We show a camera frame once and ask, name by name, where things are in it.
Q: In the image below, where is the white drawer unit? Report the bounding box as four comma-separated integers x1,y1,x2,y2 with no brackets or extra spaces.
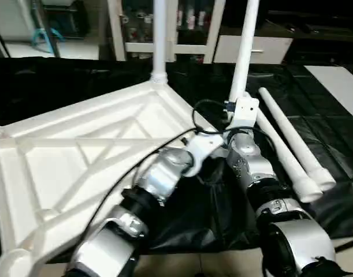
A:
213,33,294,65

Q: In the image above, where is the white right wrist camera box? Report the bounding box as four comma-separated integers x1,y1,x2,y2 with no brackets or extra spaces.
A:
225,96,261,132

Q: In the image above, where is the white plastic table top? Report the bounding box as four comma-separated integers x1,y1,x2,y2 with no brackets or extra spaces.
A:
0,81,223,277

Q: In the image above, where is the white flat board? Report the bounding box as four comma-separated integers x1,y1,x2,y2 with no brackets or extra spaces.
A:
303,65,353,125

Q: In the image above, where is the white glass door cabinet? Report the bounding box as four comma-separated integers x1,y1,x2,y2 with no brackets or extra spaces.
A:
107,0,226,64

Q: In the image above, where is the white plastic table leg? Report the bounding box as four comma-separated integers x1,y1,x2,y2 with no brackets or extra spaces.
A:
228,0,261,106
151,0,169,85
254,111,325,203
259,87,337,189

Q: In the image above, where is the black table mat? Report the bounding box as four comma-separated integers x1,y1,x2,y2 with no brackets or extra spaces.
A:
0,57,353,254

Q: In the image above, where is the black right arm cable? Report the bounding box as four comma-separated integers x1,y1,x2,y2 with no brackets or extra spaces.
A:
191,99,259,140

